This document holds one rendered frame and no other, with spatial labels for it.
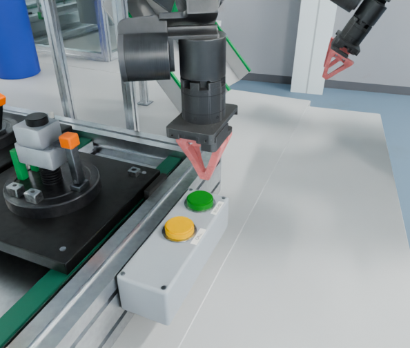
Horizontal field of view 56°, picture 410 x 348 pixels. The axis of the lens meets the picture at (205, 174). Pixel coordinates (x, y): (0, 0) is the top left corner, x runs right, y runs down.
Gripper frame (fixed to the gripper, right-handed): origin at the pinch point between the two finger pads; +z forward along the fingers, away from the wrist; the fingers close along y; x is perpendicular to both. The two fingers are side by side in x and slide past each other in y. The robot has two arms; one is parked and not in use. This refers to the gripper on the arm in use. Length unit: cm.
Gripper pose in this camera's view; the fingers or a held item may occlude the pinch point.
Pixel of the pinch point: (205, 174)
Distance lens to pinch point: 56.4
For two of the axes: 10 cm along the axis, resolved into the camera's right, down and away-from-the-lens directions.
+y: -3.7, 5.0, -7.8
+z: 0.2, 8.5, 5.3
